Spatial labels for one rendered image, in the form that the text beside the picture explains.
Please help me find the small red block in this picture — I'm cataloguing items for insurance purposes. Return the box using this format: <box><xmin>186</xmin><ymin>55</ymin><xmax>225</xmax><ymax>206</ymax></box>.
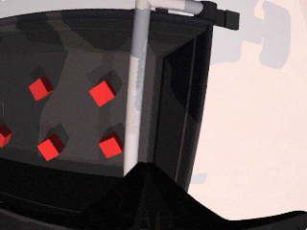
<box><xmin>30</xmin><ymin>77</ymin><xmax>54</xmax><ymax>101</ymax></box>
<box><xmin>89</xmin><ymin>80</ymin><xmax>116</xmax><ymax>106</ymax></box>
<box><xmin>99</xmin><ymin>130</ymin><xmax>123</xmax><ymax>158</ymax></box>
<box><xmin>0</xmin><ymin>124</ymin><xmax>12</xmax><ymax>147</ymax></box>
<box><xmin>38</xmin><ymin>133</ymin><xmax>64</xmax><ymax>161</ymax></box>

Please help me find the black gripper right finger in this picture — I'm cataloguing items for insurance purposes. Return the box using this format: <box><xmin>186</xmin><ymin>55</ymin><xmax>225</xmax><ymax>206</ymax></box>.
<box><xmin>145</xmin><ymin>162</ymin><xmax>307</xmax><ymax>230</ymax></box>

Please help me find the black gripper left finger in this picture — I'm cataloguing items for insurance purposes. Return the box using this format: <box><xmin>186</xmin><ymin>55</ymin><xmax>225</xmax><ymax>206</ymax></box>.
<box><xmin>0</xmin><ymin>161</ymin><xmax>147</xmax><ymax>230</ymax></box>

